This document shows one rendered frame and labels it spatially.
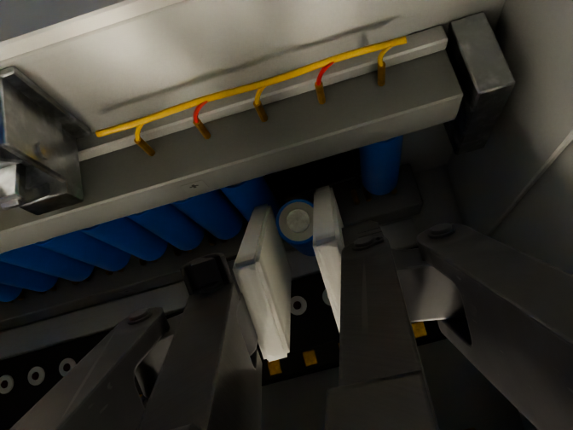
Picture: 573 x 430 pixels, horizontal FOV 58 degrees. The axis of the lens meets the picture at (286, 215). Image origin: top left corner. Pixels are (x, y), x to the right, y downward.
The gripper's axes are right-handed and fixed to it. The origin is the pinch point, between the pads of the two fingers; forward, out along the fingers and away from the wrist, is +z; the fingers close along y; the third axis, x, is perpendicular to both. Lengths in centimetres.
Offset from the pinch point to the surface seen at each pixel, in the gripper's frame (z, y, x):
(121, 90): 0.1, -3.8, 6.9
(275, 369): 9.4, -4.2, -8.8
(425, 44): 1.4, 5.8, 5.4
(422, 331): 9.5, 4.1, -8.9
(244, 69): 0.9, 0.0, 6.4
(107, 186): 1.1, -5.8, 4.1
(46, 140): -1.2, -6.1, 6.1
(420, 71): 1.6, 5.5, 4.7
